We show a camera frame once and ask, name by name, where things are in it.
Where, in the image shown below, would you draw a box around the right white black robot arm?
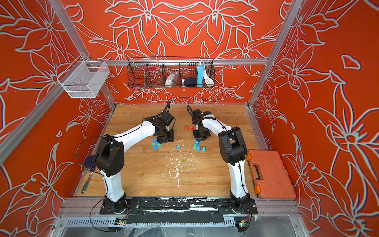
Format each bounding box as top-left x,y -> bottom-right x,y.
186,105 -> 250,214

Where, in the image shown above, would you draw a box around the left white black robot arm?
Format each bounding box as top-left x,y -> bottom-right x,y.
95,102 -> 176,214

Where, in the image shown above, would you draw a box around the dark blue ball in basket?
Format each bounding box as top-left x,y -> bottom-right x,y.
184,77 -> 197,88

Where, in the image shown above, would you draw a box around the silver pouch in basket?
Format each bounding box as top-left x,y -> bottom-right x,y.
165,72 -> 180,88

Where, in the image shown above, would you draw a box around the light blue box in basket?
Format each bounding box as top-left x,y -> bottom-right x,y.
196,62 -> 204,88

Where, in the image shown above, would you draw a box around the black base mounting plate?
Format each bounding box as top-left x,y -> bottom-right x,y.
100,197 -> 258,226

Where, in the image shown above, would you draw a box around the dark blue round brush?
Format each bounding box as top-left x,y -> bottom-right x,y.
81,155 -> 96,194

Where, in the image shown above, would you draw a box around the orange plastic tool case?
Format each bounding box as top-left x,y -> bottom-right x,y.
246,150 -> 296,200

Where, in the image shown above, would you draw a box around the white cables in basket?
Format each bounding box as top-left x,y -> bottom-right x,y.
203,66 -> 215,88

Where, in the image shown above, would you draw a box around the black wire wall basket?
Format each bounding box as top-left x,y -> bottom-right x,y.
126,57 -> 216,89

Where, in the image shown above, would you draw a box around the clear plastic wall bin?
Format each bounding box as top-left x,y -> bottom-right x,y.
59,61 -> 110,99

